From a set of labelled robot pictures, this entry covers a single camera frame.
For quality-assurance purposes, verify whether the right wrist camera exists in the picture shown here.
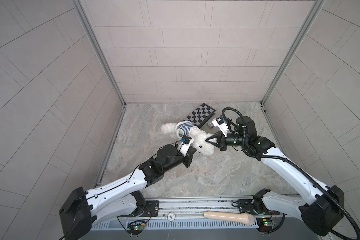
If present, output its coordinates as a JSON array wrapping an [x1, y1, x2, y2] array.
[[212, 116, 232, 137]]

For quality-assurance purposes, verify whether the beige handle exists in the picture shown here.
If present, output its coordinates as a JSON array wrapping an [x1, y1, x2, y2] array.
[[204, 211, 255, 225]]

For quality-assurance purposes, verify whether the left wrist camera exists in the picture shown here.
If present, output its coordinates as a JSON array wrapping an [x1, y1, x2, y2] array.
[[178, 135, 194, 157]]

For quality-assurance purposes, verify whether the blue white striped sweater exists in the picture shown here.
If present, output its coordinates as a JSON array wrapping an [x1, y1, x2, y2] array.
[[176, 121, 194, 139]]

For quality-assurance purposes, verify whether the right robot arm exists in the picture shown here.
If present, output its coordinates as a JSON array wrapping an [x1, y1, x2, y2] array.
[[206, 117, 344, 237]]

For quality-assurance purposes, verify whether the black corrugated cable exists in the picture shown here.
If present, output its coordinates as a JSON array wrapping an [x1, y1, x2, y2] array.
[[221, 107, 360, 240]]

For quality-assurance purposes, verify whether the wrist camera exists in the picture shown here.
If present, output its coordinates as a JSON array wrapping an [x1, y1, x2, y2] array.
[[212, 116, 232, 137], [178, 135, 194, 157]]

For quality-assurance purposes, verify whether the black folded chess board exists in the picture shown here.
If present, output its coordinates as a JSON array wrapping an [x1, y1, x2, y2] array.
[[184, 103, 216, 129]]

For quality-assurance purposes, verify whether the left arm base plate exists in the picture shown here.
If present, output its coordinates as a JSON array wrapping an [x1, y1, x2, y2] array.
[[131, 201, 160, 217]]

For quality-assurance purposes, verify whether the white teddy bear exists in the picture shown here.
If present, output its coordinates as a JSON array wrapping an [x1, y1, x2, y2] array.
[[161, 123, 215, 156]]

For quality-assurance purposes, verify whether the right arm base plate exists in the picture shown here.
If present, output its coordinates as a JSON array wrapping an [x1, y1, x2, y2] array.
[[231, 199, 282, 216]]

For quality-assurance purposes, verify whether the left green circuit board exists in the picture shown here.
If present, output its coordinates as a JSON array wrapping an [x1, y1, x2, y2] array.
[[127, 220, 147, 236]]

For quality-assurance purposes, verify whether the aluminium mounting rail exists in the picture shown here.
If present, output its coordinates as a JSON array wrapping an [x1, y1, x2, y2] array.
[[86, 196, 323, 221]]

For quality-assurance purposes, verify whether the green circuit board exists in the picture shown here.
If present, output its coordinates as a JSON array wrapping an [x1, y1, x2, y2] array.
[[127, 220, 147, 236], [256, 218, 274, 233]]

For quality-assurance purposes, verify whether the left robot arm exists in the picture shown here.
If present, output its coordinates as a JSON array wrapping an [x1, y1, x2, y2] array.
[[59, 144, 197, 240]]

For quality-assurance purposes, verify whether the white round knob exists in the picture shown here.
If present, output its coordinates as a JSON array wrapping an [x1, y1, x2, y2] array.
[[167, 212, 176, 222]]

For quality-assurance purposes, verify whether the right green circuit board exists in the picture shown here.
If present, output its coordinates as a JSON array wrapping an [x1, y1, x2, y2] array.
[[256, 218, 274, 233]]

